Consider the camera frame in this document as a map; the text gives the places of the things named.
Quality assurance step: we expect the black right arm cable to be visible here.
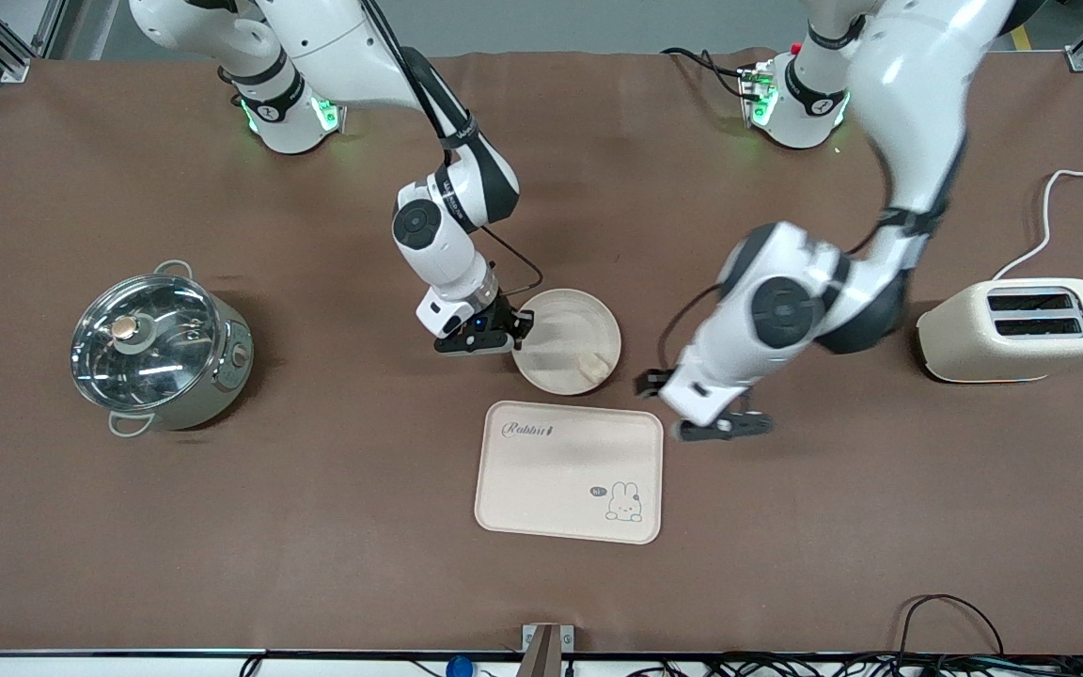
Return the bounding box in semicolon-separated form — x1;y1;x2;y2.
358;0;545;296

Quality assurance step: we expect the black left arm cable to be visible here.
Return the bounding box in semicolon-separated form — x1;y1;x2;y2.
658;282;727;373

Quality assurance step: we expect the cream rabbit-print serving tray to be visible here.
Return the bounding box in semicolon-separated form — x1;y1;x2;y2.
473;400;666;546

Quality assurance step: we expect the brown table cover mat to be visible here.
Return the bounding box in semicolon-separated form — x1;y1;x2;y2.
0;47;1083;657

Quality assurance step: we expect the steel cooking pot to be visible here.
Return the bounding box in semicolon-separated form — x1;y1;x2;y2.
70;260;257;439

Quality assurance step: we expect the cream round plate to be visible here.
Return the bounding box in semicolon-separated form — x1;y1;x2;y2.
510;288;623;397

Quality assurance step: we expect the white toaster power cable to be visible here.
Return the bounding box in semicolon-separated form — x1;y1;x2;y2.
991;164;1083;282

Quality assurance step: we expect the metal bracket mount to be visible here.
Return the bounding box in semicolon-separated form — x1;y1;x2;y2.
520;622;576;677

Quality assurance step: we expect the glass pot lid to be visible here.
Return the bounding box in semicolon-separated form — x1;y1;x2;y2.
71;274;225;412

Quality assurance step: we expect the black arm base cable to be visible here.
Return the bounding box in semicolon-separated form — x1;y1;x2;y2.
661;46;751;101

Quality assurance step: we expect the cream two-slot toaster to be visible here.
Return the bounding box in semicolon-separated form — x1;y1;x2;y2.
915;276;1083;386

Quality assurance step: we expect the black looped cable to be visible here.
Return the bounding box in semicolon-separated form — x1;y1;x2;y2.
893;593;1009;661

